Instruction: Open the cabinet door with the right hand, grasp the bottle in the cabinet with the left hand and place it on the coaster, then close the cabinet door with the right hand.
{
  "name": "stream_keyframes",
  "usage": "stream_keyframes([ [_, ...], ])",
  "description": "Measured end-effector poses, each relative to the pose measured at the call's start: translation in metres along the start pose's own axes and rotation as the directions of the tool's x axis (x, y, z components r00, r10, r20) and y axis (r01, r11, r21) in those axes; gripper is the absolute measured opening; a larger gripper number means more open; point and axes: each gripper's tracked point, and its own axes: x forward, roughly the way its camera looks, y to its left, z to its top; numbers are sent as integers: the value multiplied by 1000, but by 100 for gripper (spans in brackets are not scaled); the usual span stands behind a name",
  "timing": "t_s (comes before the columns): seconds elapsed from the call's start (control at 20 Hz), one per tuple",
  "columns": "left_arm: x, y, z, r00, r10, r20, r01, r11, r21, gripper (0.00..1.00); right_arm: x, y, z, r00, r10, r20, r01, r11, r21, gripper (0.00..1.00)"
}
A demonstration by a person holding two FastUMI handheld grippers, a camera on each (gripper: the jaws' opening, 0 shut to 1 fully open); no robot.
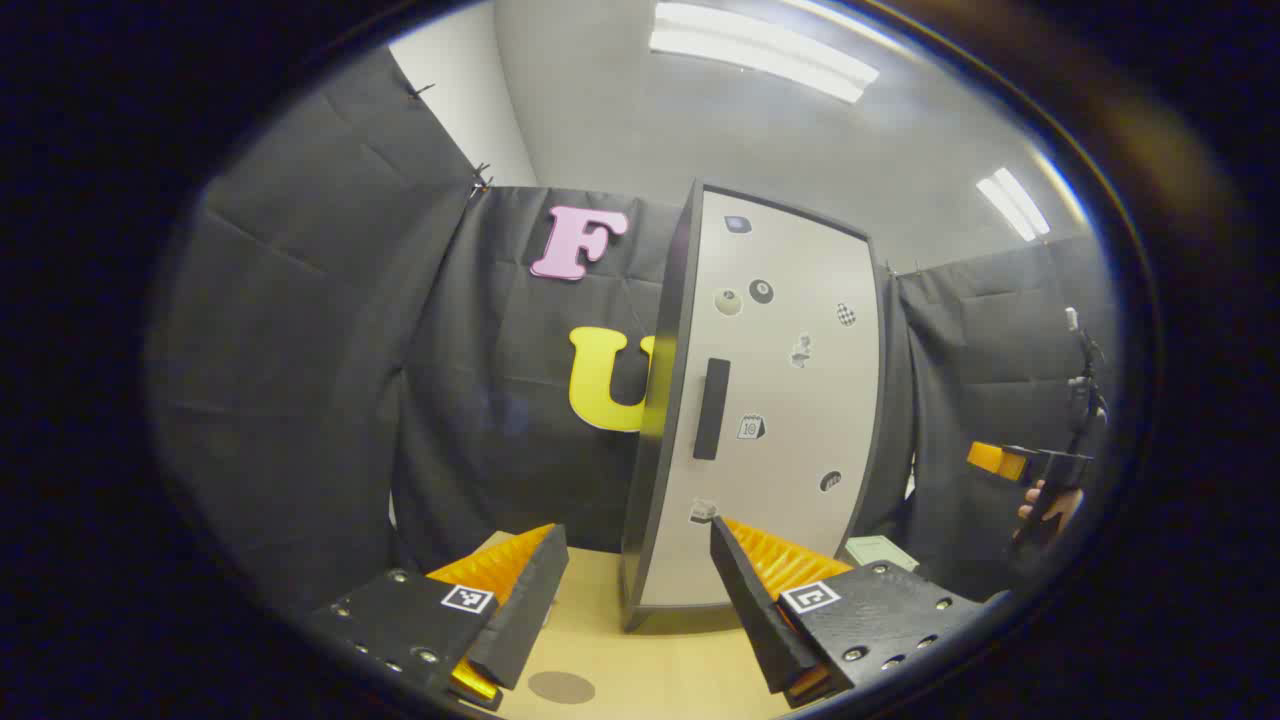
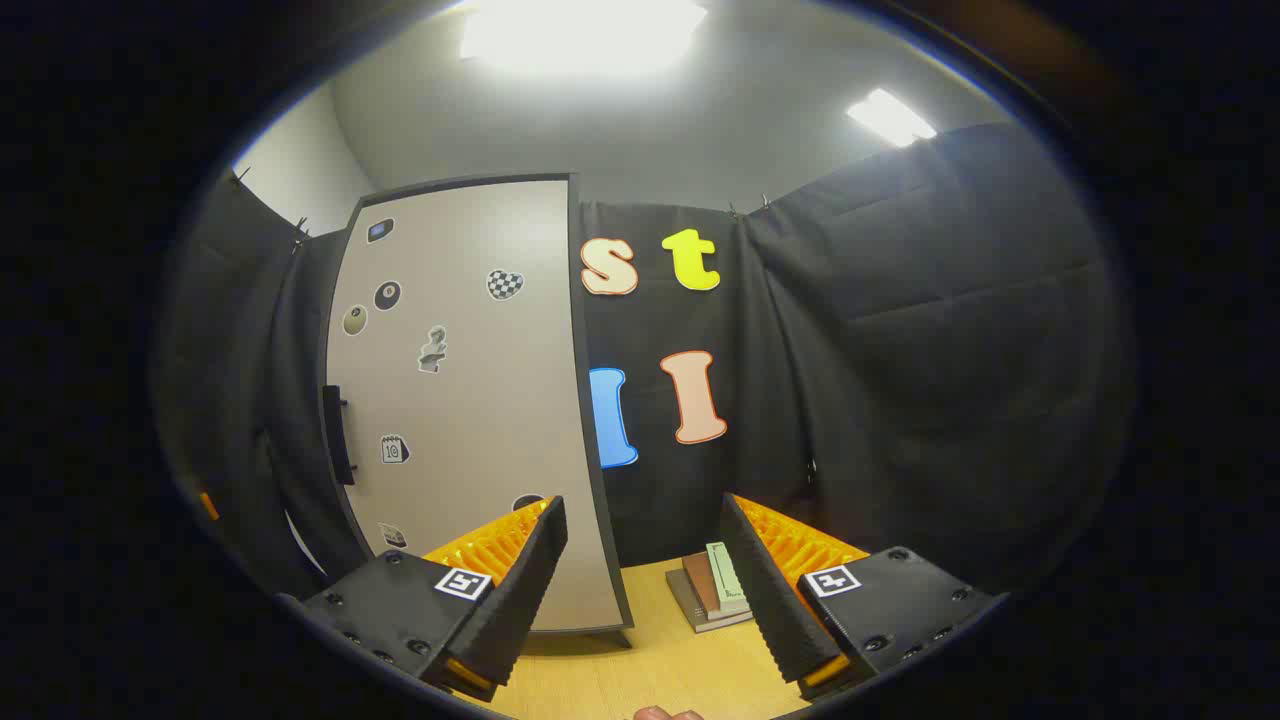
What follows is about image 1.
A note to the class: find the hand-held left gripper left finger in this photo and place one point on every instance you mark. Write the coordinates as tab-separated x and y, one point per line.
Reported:
525	610

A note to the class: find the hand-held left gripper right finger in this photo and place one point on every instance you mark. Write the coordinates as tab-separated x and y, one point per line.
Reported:
755	610

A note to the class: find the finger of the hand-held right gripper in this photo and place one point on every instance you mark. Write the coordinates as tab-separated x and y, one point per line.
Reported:
990	458

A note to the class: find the brown round coaster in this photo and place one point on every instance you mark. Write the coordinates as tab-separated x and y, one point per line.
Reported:
560	687

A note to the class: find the dark grey cabinet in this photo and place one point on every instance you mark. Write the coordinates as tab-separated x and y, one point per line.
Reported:
650	520

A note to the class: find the green book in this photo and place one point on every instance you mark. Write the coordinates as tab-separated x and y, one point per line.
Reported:
880	552

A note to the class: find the black backdrop cloth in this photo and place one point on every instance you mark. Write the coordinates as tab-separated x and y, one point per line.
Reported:
300	350

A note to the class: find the black cloth clip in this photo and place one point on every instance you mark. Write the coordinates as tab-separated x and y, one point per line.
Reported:
420	91
480	178

